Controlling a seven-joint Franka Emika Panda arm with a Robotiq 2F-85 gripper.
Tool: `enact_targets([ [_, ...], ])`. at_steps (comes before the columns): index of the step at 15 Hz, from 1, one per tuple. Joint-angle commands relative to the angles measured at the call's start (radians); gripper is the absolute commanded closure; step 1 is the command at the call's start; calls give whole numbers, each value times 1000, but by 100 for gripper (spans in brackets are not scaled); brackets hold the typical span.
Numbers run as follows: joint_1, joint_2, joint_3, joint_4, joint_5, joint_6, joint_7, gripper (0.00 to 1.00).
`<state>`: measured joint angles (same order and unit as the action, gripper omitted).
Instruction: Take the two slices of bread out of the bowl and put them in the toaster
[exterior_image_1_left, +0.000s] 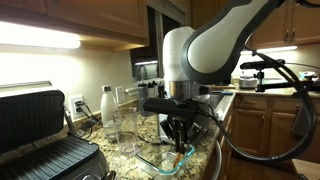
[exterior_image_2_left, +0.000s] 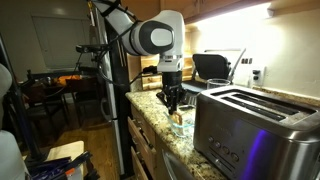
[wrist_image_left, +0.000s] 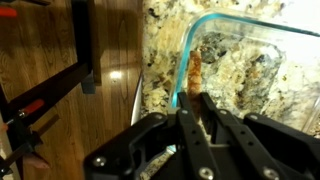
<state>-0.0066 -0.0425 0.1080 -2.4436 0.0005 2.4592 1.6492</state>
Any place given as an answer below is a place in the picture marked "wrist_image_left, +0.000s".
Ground toasted bread slice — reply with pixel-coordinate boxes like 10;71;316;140
186;49;204;122

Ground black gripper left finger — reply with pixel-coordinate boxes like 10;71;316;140
176;91;216;180

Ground square clear glass dish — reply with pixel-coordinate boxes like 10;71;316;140
167;7;320;135

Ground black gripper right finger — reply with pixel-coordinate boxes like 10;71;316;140
199;91;278;180

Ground red handled clamp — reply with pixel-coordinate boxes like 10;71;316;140
0;98;61;174

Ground silver dishwasher handle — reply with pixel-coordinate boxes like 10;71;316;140
129;71;145;127

